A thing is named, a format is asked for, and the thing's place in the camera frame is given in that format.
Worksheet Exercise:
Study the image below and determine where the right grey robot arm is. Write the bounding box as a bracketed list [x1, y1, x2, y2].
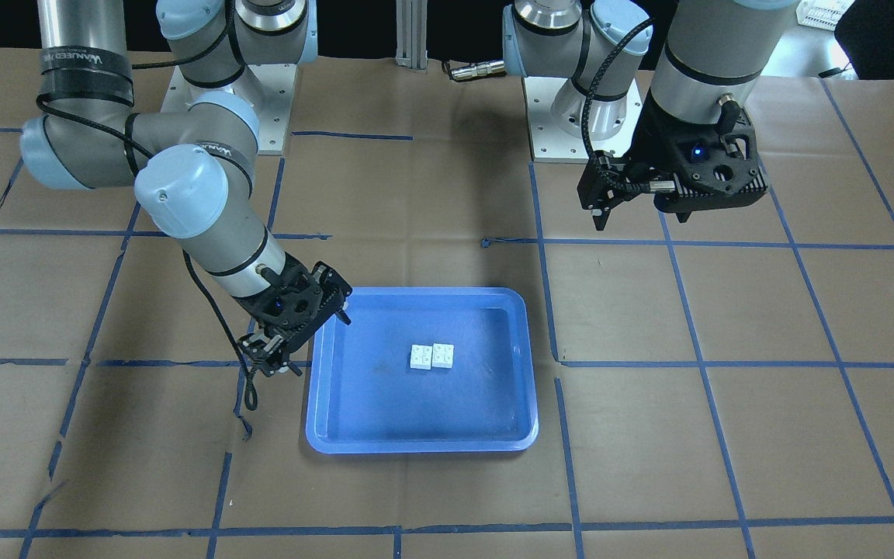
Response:
[20, 1, 352, 376]

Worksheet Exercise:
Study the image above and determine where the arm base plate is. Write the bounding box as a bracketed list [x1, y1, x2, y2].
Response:
[522, 75, 646, 164]
[161, 64, 300, 156]

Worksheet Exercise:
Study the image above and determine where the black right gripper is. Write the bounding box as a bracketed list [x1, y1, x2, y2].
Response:
[237, 259, 352, 378]

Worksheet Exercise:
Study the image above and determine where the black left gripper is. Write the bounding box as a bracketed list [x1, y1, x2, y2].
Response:
[576, 93, 770, 232]

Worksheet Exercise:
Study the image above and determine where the blue plastic tray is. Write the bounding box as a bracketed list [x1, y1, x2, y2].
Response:
[306, 286, 539, 454]

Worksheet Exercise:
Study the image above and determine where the aluminium frame post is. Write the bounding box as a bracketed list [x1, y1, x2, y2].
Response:
[394, 0, 428, 73]

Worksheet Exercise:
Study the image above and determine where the white block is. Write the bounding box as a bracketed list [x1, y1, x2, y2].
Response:
[431, 343, 455, 369]
[408, 344, 433, 370]

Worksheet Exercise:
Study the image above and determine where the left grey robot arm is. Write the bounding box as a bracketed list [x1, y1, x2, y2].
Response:
[501, 1, 798, 231]

